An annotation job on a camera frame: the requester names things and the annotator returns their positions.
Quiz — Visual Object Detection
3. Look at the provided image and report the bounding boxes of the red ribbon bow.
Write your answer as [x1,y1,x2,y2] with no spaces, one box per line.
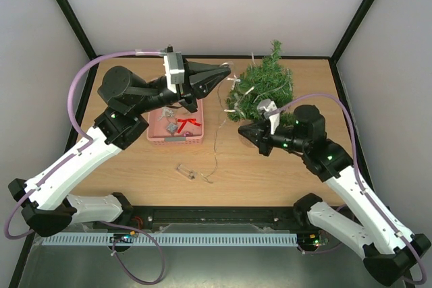
[176,118,201,133]

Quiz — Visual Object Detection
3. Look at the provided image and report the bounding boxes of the black frame rail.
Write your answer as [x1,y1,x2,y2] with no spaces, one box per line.
[123,206,319,233]

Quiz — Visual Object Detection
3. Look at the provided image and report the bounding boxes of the small green christmas tree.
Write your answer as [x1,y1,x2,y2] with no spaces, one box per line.
[224,39,298,147]

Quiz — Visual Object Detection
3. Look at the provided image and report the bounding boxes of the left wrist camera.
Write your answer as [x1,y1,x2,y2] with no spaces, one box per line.
[163,45,185,93]

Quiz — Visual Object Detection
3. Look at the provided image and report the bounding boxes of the silver reindeer ornament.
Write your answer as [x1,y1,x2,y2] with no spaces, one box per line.
[157,107,176,121]

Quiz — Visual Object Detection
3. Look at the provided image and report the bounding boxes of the light blue cable duct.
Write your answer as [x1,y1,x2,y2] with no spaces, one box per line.
[41,233,298,247]

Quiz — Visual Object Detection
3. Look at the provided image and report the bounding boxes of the purple cable loop front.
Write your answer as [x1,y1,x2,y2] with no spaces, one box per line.
[109,223,166,284]

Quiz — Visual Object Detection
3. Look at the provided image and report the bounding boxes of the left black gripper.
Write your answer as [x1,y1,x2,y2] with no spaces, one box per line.
[133,63,231,116]

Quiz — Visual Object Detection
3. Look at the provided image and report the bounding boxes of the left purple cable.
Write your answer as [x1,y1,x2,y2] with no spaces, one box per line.
[3,48,169,241]

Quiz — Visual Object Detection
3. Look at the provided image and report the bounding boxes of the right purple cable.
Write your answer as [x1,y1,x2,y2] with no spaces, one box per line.
[273,94,428,285]

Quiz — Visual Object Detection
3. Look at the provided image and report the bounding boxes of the clear led string lights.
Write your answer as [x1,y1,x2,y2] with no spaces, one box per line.
[175,51,294,184]

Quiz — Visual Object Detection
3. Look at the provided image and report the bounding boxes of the pink plastic basket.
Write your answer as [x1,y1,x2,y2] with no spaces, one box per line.
[146,100,204,145]

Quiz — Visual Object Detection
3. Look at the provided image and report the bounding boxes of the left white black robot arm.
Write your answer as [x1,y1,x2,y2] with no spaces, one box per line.
[8,59,231,237]

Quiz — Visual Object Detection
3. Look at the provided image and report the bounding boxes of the silver gift box ornament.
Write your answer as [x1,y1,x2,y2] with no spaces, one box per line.
[166,122,178,134]

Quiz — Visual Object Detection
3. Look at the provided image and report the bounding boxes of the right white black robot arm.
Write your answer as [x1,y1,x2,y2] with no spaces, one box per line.
[238,105,431,287]

